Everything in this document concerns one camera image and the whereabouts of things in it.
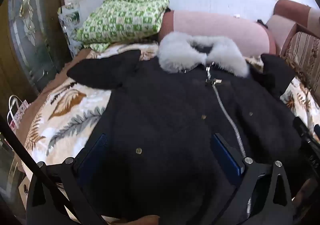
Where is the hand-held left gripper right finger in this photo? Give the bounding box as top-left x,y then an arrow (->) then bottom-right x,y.
212,133 -> 296,225

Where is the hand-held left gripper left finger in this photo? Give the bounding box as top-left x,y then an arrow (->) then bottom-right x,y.
26,133 -> 108,225

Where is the black coat with fur collar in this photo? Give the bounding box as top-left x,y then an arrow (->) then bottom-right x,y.
67,30 -> 304,225

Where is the leaf print blanket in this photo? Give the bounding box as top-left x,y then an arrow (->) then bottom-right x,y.
19,41 -> 320,225

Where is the striped brown sofa cushion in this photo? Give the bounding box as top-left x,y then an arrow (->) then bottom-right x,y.
281,30 -> 320,108

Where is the white paper gift bag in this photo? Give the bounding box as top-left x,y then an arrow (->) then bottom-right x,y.
7,95 -> 31,131

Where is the pink sofa armrest cushion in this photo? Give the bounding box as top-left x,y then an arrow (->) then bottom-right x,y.
266,0 -> 314,53

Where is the wooden door with patterned glass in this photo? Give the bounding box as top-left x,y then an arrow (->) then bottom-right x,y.
0,0 -> 73,102

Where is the pink sofa backrest cushion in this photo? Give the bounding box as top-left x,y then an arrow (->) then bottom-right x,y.
157,10 -> 278,56

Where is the printed plastic bag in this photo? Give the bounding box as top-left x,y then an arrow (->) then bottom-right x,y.
58,4 -> 82,49

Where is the green checkered quilt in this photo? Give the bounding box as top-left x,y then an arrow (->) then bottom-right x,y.
76,0 -> 170,53

